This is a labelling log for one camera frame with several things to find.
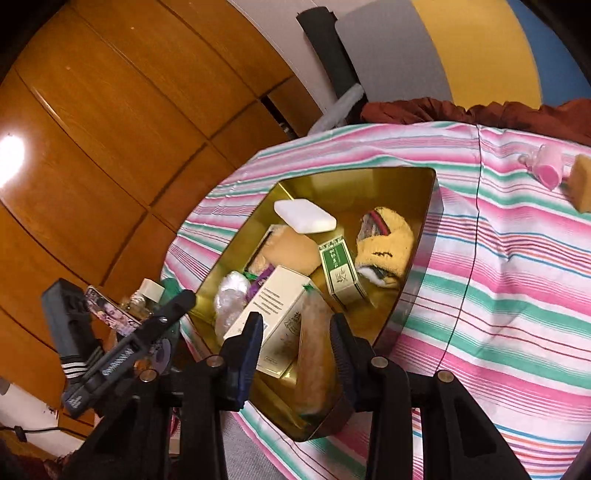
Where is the wooden wardrobe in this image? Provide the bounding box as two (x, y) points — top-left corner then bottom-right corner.
(0, 0), (324, 439)

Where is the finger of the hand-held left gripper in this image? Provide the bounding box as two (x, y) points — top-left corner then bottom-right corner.
(134, 290), (198, 344)

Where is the compact disc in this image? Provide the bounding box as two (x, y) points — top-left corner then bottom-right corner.
(151, 338), (175, 372)

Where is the yellow fuzzy sock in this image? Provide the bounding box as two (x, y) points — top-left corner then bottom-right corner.
(355, 207), (416, 289)

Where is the black cable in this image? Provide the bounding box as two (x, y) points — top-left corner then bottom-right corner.
(0, 424), (63, 440)

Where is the cream carton box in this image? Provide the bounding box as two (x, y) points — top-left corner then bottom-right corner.
(222, 265), (315, 380)

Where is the rust brown cloth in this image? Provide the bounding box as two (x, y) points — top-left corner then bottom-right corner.
(360, 97), (591, 148)

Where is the printed picture card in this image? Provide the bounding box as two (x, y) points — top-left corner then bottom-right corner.
(84, 285), (141, 339)

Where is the pink bottle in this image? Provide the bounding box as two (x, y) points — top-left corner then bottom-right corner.
(518, 144), (568, 191)

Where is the clear plastic bag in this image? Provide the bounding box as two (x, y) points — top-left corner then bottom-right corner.
(213, 271), (252, 342)

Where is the white soap bar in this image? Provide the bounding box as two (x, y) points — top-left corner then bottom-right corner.
(274, 198), (338, 234)

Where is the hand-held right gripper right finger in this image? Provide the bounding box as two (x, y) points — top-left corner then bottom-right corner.
(329, 314), (532, 480)

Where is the green tea box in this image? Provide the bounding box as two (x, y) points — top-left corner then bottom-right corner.
(318, 234), (368, 309)

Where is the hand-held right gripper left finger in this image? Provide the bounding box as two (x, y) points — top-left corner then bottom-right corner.
(83, 311), (265, 480)

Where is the purple ribbon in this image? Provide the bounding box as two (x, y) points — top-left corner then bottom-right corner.
(247, 268), (278, 301)

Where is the yellow-brown sponge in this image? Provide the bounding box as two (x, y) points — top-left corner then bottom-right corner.
(567, 154), (591, 214)
(247, 224), (324, 278)

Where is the cracker packet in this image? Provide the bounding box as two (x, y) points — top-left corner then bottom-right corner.
(293, 288), (345, 418)

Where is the grey yellow blue chair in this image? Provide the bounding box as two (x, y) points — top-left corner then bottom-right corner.
(295, 0), (591, 134)

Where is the glass perfume bottle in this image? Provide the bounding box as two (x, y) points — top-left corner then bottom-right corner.
(122, 278), (166, 319)

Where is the gold tin box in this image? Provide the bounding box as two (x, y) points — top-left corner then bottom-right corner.
(178, 166), (445, 443)

